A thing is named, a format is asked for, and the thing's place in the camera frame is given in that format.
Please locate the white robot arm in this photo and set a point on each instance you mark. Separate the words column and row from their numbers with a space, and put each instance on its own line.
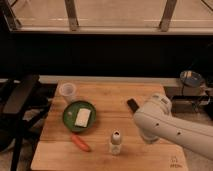
column 154, row 120

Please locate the small clear bottle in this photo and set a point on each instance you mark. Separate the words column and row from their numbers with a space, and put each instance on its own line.
column 115, row 143

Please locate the black rectangular remote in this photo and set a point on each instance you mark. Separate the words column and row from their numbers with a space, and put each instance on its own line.
column 133, row 105

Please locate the clear plastic cup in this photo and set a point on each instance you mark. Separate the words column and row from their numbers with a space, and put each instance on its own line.
column 68, row 91

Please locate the white block on plate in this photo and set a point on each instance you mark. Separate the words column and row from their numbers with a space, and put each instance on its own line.
column 82, row 117

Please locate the green round plate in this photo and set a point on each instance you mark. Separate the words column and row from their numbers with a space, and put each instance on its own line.
column 70, row 114

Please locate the wooden table board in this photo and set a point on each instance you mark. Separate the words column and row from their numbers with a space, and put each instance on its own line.
column 56, row 152

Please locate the orange carrot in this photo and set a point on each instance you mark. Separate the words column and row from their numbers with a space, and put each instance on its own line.
column 80, row 143

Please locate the blue bowl on stand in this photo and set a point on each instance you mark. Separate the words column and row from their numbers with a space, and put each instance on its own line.
column 191, row 78

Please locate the black chair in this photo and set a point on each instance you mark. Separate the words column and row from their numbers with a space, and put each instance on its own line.
column 21, row 108

